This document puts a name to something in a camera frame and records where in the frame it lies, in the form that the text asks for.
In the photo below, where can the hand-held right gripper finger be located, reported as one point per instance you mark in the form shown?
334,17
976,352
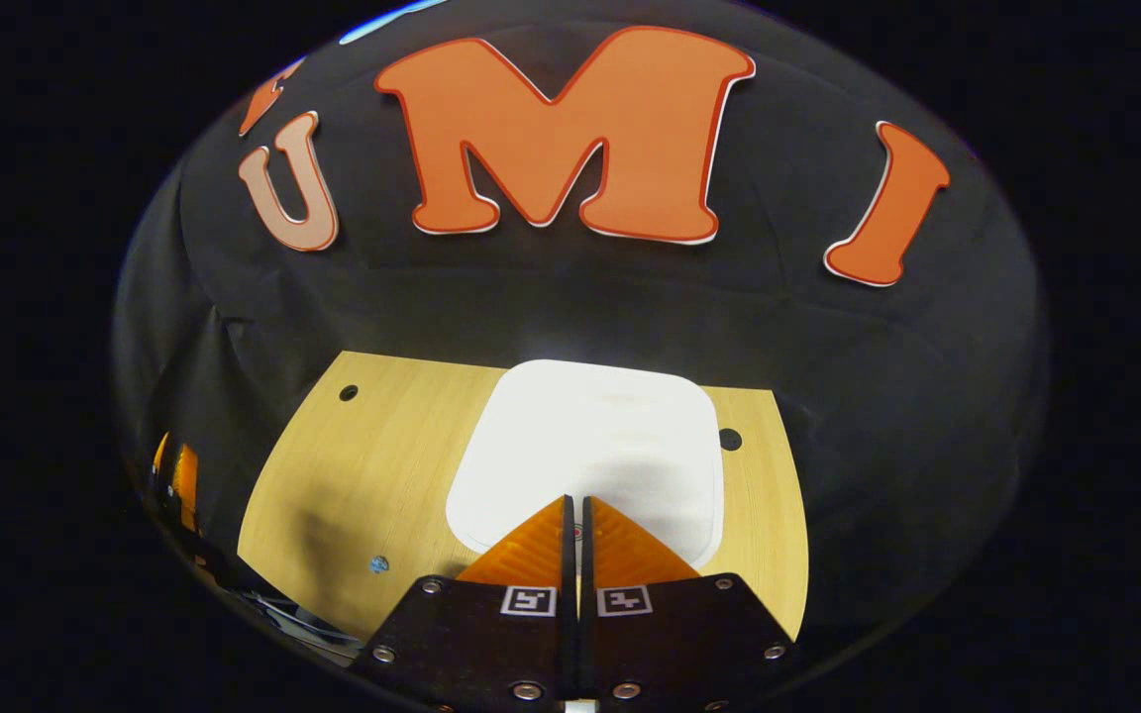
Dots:
569,644
586,644

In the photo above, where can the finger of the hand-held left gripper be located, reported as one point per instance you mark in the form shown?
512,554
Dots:
182,485

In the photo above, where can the white desktop garbage bin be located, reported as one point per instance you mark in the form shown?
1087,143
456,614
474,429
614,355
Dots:
590,446

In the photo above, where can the wooden desktop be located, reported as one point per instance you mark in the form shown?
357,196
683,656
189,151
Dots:
382,465

